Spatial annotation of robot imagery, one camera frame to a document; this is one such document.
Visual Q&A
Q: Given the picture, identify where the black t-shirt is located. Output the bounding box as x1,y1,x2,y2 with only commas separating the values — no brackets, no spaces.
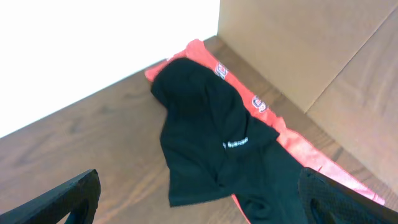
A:
151,58,307,223

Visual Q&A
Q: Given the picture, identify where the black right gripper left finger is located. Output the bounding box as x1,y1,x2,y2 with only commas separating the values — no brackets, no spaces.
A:
1,169,101,224

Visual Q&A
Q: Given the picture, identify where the red garment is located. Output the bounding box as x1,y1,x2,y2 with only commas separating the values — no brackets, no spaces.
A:
145,40,385,223

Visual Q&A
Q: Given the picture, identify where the brown cardboard box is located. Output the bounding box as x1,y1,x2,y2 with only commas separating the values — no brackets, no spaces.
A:
218,0,397,190

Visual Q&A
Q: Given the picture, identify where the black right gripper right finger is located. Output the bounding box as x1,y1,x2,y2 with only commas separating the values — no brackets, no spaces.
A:
298,167,397,224

